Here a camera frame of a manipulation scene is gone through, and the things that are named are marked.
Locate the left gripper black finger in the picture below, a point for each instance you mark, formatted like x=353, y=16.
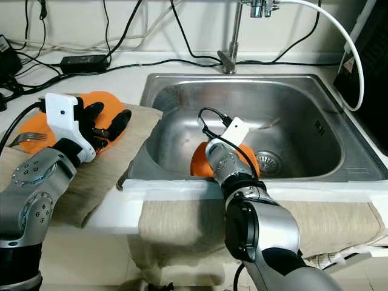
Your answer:
x=93, y=111
x=121, y=123

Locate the silver metal fork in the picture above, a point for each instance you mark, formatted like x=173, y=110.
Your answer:
x=36, y=139

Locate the orange plastic plate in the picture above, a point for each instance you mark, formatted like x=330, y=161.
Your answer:
x=30, y=124

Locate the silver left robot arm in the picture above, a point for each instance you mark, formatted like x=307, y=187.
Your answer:
x=36, y=206

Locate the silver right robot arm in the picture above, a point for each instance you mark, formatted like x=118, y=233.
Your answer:
x=267, y=230

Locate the cream kitchen base cabinet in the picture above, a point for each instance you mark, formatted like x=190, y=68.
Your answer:
x=97, y=260

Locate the black power adapter brick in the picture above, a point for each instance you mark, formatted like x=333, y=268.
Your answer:
x=85, y=63

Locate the black battery charger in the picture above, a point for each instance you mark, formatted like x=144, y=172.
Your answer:
x=12, y=63

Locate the chrome faucet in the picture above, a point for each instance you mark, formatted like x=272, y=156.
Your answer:
x=228, y=60

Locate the stainless steel sink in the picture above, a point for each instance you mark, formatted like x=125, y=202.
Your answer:
x=309, y=109

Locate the white corrugated tube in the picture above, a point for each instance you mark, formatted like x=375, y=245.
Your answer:
x=333, y=259

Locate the black countertop appliance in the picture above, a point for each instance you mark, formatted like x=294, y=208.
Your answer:
x=376, y=73

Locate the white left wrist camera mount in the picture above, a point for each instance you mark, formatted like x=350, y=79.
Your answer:
x=63, y=112

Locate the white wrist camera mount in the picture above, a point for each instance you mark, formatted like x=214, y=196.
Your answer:
x=236, y=128
x=63, y=112

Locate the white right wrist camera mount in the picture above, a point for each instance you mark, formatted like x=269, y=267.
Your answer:
x=236, y=128

